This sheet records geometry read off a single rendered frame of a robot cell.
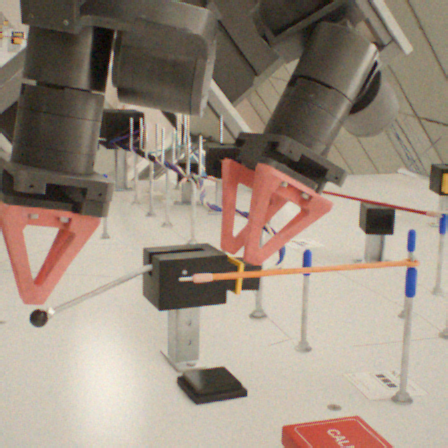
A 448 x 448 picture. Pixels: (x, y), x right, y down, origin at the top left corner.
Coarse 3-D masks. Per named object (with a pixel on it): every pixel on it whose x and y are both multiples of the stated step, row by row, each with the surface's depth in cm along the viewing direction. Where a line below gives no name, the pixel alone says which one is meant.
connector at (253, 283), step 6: (240, 258) 63; (228, 264) 60; (234, 264) 60; (246, 264) 61; (228, 270) 59; (234, 270) 60; (246, 270) 60; (252, 270) 60; (228, 282) 60; (234, 282) 60; (246, 282) 60; (252, 282) 61; (258, 282) 61; (228, 288) 60; (234, 288) 60; (246, 288) 61; (252, 288) 61; (258, 288) 61
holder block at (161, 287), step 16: (144, 256) 60; (160, 256) 57; (176, 256) 57; (192, 256) 58; (208, 256) 58; (224, 256) 58; (160, 272) 56; (176, 272) 57; (192, 272) 58; (208, 272) 58; (224, 272) 59; (144, 288) 60; (160, 288) 57; (176, 288) 57; (192, 288) 58; (208, 288) 58; (224, 288) 59; (160, 304) 57; (176, 304) 58; (192, 304) 58; (208, 304) 59
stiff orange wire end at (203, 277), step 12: (348, 264) 51; (360, 264) 51; (372, 264) 52; (384, 264) 52; (396, 264) 52; (408, 264) 52; (204, 276) 47; (216, 276) 48; (228, 276) 48; (240, 276) 48; (252, 276) 49
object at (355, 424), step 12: (324, 420) 44; (336, 420) 44; (348, 420) 44; (360, 420) 44; (288, 432) 43; (300, 432) 43; (312, 432) 43; (324, 432) 43; (336, 432) 43; (348, 432) 43; (360, 432) 43; (372, 432) 43; (288, 444) 42; (300, 444) 41; (312, 444) 41; (324, 444) 41; (336, 444) 41; (348, 444) 41; (360, 444) 41; (372, 444) 41; (384, 444) 42
